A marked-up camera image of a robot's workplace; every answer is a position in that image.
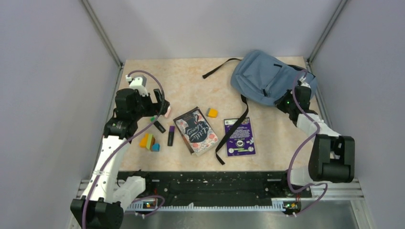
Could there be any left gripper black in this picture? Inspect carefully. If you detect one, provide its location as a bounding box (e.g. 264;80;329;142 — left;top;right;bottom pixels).
131;88;170;120

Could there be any blue grey student backpack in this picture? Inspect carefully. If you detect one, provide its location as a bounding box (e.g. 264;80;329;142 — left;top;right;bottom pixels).
202;49;318;166

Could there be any Little Women floral book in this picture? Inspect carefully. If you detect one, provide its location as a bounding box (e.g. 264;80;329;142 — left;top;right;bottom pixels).
173;107;219;156

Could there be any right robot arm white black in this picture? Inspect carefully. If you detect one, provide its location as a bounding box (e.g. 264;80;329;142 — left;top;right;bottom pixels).
276;84;355;197

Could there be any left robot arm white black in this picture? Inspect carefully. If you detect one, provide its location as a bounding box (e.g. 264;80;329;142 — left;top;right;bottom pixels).
70;88;169;229

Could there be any purple game card pack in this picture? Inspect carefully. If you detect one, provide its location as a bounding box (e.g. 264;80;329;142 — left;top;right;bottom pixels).
226;117;256;157

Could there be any green capped black marker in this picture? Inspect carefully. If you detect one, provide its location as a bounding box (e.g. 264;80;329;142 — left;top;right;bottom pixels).
150;117;166;133

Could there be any pink white small eraser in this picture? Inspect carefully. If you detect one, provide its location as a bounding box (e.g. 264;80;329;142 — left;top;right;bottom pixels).
164;106;171;118

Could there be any colourful wooden block puzzle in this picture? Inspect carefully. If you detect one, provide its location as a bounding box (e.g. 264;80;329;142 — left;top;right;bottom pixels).
139;134;160;152

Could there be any purple black highlighter marker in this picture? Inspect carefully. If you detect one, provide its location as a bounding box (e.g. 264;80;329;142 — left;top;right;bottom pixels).
167;125;175;146

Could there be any orange grey eraser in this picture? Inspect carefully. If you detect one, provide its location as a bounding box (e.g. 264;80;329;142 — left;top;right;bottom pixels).
206;108;218;118

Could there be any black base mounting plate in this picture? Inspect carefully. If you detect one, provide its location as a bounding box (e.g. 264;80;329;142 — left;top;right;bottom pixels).
117;171;312;207

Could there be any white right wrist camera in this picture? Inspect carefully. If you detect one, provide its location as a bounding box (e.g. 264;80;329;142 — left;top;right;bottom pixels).
298;76;311;88

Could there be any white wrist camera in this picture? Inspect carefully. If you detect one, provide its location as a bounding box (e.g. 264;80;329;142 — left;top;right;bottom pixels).
125;74;149;97
298;76;311;88

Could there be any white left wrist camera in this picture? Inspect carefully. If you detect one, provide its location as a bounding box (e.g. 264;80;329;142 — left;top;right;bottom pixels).
125;74;149;97

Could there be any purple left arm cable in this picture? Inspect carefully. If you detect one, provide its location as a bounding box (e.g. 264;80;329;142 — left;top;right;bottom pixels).
81;70;166;229

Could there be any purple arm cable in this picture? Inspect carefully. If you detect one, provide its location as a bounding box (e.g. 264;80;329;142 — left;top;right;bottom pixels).
286;69;329;217
81;70;166;229

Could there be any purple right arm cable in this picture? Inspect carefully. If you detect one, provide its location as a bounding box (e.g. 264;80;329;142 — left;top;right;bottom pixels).
286;69;329;217

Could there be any aluminium front rail frame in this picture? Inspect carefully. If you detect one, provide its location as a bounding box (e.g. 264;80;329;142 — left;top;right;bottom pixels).
68;178;364;229

